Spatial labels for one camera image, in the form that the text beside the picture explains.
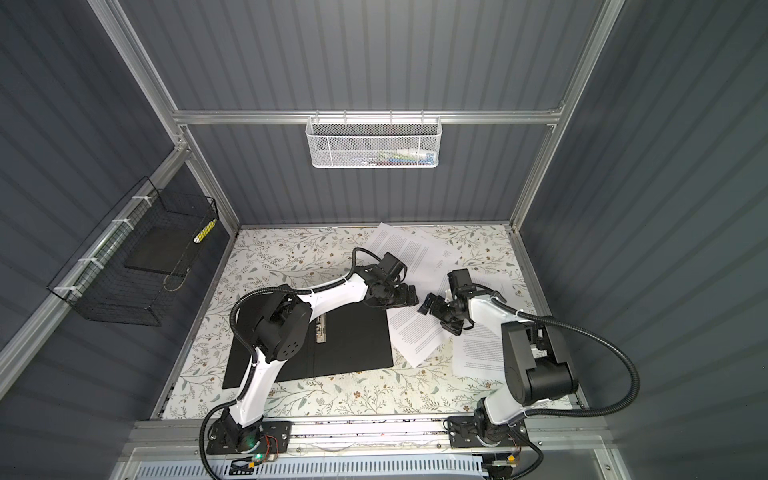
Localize red folder black inside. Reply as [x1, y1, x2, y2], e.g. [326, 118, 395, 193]
[223, 303, 393, 389]

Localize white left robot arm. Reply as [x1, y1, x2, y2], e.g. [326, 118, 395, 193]
[219, 267, 418, 452]

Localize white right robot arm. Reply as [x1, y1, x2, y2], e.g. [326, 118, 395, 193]
[418, 290, 579, 445]

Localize printed paper sheet back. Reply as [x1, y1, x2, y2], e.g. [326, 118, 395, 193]
[365, 223, 460, 297]

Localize pens in white basket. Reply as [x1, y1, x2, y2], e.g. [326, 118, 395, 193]
[352, 148, 438, 167]

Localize yellow green marker pen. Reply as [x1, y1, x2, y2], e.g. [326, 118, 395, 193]
[193, 219, 218, 244]

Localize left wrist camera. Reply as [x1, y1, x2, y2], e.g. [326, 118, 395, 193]
[378, 253, 408, 283]

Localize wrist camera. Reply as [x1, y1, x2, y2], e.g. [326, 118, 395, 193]
[378, 253, 408, 283]
[447, 268, 477, 300]

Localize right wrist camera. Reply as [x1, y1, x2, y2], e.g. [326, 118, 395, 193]
[447, 268, 477, 300]

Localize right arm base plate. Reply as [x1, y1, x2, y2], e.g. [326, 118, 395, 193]
[442, 415, 529, 450]

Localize white wire mesh basket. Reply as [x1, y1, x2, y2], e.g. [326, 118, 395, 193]
[305, 118, 443, 169]

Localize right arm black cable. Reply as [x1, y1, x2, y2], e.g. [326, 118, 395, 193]
[473, 286, 641, 419]

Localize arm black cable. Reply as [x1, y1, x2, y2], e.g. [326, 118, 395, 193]
[473, 286, 641, 419]
[197, 247, 385, 480]

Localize white ventilated front rail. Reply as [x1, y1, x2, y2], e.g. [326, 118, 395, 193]
[134, 458, 487, 480]

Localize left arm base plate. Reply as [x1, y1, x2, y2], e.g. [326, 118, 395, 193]
[205, 420, 292, 455]

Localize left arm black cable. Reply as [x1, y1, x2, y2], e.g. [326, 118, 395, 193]
[197, 247, 385, 480]

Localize black wire basket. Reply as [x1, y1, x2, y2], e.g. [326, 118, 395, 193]
[48, 182, 219, 327]

